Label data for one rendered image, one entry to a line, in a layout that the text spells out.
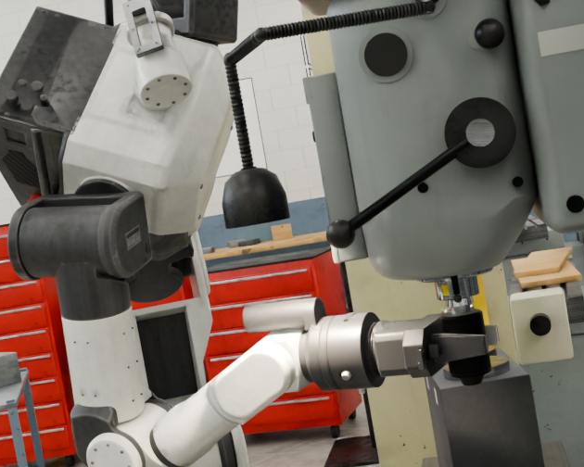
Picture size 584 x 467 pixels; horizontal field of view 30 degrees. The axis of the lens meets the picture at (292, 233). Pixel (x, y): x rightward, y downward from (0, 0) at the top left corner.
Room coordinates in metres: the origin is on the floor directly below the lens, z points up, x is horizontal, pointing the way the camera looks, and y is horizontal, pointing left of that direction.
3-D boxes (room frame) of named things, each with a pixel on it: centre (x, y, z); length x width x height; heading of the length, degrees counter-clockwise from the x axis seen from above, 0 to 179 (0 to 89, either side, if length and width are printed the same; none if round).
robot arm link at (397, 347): (1.23, -0.09, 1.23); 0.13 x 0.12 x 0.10; 156
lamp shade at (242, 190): (1.18, 0.03, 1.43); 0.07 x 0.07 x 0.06
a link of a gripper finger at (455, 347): (1.17, -0.16, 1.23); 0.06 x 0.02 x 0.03; 66
